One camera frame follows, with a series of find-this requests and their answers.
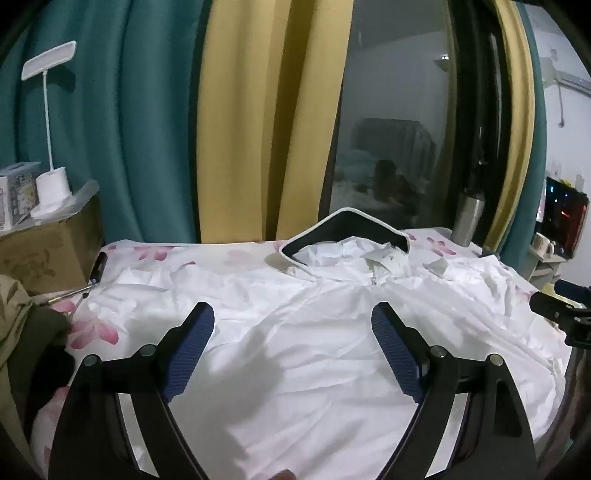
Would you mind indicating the white desk lamp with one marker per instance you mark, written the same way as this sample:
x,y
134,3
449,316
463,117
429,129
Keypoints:
x,y
52,187

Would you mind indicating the floral white bed sheet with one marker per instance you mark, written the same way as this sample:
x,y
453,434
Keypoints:
x,y
138,276

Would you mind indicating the black screwdriver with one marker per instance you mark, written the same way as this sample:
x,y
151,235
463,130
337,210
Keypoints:
x,y
94,279

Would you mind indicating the glass window door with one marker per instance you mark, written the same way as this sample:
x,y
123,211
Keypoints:
x,y
394,135

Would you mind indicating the teal curtain left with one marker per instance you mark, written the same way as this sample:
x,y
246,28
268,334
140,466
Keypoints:
x,y
123,111

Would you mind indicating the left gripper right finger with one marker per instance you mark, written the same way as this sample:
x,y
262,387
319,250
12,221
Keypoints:
x,y
470,421

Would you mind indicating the brown cardboard box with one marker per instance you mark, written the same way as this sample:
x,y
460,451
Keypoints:
x,y
55,256

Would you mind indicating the yellow teal curtain right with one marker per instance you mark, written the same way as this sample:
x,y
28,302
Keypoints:
x,y
515,218

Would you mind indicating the white mug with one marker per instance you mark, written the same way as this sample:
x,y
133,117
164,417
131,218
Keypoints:
x,y
543,246

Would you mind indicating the steel tumbler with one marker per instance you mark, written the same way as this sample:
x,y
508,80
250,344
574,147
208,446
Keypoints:
x,y
470,209

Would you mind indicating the olive green garment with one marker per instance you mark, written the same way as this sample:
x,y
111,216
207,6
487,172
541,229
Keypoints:
x,y
35,373

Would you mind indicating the dark monitor with lights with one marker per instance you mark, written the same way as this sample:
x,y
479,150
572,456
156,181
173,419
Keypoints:
x,y
564,214

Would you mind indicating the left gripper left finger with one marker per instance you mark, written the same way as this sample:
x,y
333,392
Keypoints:
x,y
91,440

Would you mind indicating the black white-trimmed bag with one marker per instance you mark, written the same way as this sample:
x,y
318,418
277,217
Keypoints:
x,y
340,225

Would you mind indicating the white shirt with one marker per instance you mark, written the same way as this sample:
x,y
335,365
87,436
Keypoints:
x,y
360,350

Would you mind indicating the small white printed box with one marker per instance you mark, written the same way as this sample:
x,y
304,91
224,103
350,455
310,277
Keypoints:
x,y
18,193

